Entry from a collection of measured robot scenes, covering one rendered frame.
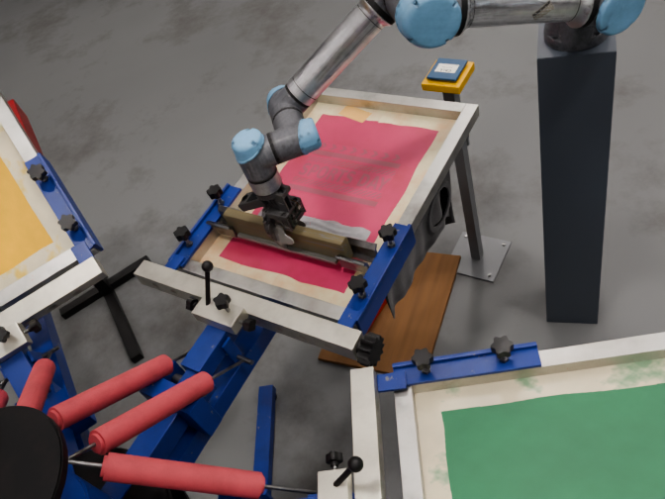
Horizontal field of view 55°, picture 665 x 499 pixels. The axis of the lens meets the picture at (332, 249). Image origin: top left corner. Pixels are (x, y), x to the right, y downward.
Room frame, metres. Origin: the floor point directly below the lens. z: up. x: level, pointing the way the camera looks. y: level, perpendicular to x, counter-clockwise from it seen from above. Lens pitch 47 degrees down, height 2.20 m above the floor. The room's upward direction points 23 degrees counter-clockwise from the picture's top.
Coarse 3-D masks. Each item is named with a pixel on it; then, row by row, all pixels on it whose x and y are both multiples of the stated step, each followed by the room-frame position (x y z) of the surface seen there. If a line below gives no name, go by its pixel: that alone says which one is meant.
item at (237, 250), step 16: (320, 128) 1.64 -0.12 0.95; (336, 128) 1.60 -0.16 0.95; (352, 128) 1.57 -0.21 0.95; (368, 128) 1.54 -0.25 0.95; (336, 144) 1.53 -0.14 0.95; (352, 144) 1.50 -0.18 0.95; (304, 160) 1.52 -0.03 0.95; (288, 176) 1.48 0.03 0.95; (256, 208) 1.41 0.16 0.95; (320, 208) 1.30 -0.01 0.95; (240, 240) 1.31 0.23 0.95; (224, 256) 1.27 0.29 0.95; (240, 256) 1.25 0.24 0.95; (256, 256) 1.22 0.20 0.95; (272, 256) 1.20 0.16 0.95; (288, 256) 1.18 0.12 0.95
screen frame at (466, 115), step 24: (336, 96) 1.71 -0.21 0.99; (360, 96) 1.66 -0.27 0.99; (384, 96) 1.61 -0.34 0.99; (456, 120) 1.38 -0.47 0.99; (456, 144) 1.29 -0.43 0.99; (432, 168) 1.23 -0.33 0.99; (240, 192) 1.46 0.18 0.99; (432, 192) 1.17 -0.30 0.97; (408, 216) 1.11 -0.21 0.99; (192, 264) 1.26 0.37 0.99; (240, 288) 1.11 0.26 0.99; (264, 288) 1.08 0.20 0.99; (312, 312) 0.95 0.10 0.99; (336, 312) 0.92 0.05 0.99
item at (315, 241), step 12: (228, 216) 1.31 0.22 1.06; (240, 216) 1.28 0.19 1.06; (252, 216) 1.27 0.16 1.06; (240, 228) 1.29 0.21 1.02; (252, 228) 1.25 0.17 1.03; (300, 228) 1.15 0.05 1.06; (300, 240) 1.14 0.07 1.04; (312, 240) 1.11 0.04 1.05; (324, 240) 1.08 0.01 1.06; (336, 240) 1.06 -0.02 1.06; (324, 252) 1.09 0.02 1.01; (336, 252) 1.06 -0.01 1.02; (348, 252) 1.05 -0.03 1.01
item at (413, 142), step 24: (384, 144) 1.44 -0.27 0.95; (408, 144) 1.40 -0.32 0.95; (408, 168) 1.31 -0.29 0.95; (384, 192) 1.26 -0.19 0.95; (336, 216) 1.25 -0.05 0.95; (360, 216) 1.21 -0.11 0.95; (384, 216) 1.17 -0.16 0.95; (288, 264) 1.15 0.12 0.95; (312, 264) 1.12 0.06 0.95; (336, 264) 1.08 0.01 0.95; (336, 288) 1.01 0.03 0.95
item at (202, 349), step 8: (208, 328) 0.99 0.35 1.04; (216, 328) 0.98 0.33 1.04; (200, 336) 0.97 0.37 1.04; (208, 336) 0.96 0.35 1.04; (216, 336) 0.95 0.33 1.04; (224, 336) 0.95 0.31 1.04; (232, 336) 0.96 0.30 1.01; (200, 344) 0.95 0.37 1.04; (208, 344) 0.94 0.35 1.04; (216, 344) 0.93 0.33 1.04; (192, 352) 0.93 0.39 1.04; (200, 352) 0.93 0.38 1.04; (208, 352) 0.92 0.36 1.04; (216, 352) 0.92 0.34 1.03; (224, 352) 0.93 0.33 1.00; (184, 360) 0.92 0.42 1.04; (192, 360) 0.91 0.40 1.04; (200, 360) 0.90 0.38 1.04; (208, 360) 0.90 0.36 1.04; (216, 360) 0.91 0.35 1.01; (184, 368) 0.92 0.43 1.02; (192, 368) 0.89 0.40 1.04; (200, 368) 0.88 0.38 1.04; (208, 368) 0.89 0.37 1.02; (216, 368) 0.90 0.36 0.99
